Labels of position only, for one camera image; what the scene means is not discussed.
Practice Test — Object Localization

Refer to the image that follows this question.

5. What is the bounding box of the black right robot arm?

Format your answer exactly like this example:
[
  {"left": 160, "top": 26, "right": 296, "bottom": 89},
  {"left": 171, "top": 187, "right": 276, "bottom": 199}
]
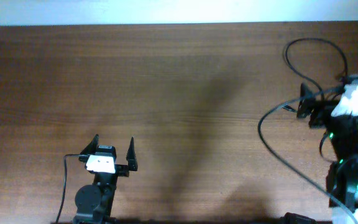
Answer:
[{"left": 297, "top": 83, "right": 358, "bottom": 222}]

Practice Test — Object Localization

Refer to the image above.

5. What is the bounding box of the black right camera cable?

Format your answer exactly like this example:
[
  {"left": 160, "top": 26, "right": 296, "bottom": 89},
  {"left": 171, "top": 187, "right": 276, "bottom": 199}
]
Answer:
[{"left": 257, "top": 85, "right": 358, "bottom": 224}]

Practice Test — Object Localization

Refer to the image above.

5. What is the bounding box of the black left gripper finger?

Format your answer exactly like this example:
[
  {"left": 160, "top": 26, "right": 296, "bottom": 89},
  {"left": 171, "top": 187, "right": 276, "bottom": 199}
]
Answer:
[
  {"left": 79, "top": 134, "right": 99, "bottom": 162},
  {"left": 126, "top": 137, "right": 138, "bottom": 172}
]

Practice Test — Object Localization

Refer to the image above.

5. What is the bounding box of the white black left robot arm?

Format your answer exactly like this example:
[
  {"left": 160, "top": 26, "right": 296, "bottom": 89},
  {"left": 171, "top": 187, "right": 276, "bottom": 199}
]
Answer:
[{"left": 73, "top": 135, "right": 138, "bottom": 224}]

